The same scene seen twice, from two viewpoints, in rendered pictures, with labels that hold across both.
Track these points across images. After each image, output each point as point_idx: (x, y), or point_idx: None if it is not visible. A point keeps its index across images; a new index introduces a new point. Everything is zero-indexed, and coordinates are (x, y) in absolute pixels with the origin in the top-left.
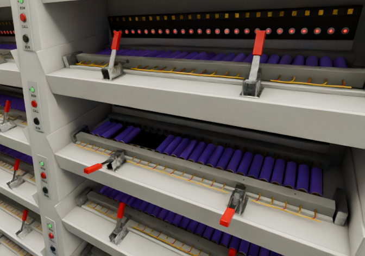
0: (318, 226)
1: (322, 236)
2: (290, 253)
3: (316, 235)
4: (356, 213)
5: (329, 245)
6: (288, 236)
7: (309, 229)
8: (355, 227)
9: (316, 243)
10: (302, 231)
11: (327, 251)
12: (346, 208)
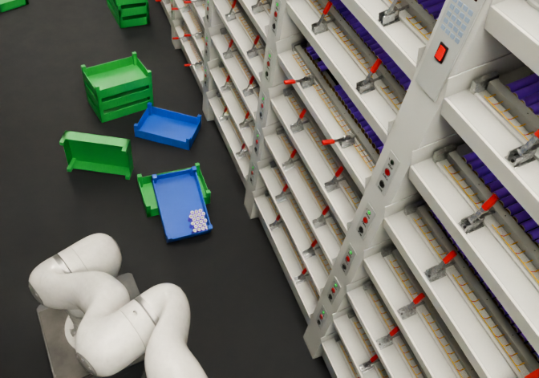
0: (370, 172)
1: (366, 176)
2: (352, 176)
3: (364, 174)
4: None
5: (364, 180)
6: (352, 167)
7: (364, 171)
8: None
9: (359, 176)
10: (360, 169)
11: (360, 180)
12: None
